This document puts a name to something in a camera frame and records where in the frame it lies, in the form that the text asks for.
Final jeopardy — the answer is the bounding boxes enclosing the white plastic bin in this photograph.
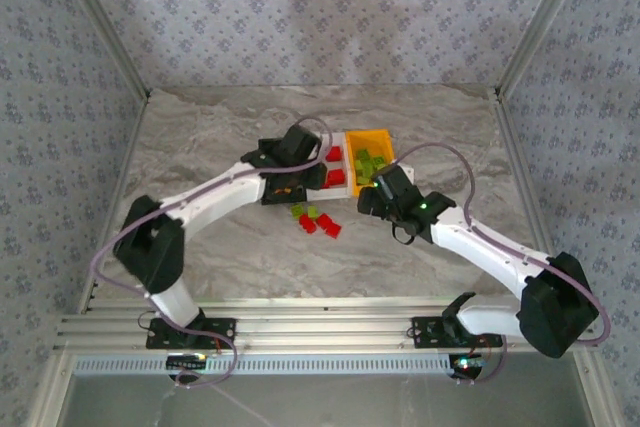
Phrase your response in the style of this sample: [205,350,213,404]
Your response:
[312,131,354,201]

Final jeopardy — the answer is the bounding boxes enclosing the black plastic bin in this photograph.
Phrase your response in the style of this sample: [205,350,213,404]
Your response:
[257,136,309,207]

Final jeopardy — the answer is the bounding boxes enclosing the orange plastic bin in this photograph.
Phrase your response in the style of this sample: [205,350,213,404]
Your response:
[346,129,396,198]

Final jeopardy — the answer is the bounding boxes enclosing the small circuit board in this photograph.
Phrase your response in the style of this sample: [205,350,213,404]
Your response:
[166,354,209,373]
[448,354,489,381]

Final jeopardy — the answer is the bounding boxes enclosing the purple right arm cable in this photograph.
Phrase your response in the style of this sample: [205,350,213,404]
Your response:
[392,142,612,386]

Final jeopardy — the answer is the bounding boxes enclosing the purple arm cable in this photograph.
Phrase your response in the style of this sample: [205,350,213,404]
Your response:
[89,115,334,389]
[392,142,612,386]

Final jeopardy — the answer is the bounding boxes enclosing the aluminium table side rail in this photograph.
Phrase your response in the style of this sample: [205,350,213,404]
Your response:
[77,91,152,316]
[492,89,571,309]

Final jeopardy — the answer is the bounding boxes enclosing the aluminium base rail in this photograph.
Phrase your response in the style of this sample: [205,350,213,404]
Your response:
[52,296,599,351]

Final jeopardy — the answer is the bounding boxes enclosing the slotted grey cable duct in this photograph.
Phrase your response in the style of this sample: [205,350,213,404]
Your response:
[73,352,454,376]

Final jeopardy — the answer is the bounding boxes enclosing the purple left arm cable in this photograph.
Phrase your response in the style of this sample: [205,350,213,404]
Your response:
[89,115,334,389]

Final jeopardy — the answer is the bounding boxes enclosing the aluminium frame leg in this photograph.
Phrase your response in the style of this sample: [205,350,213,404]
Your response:
[573,350,626,427]
[27,350,76,427]

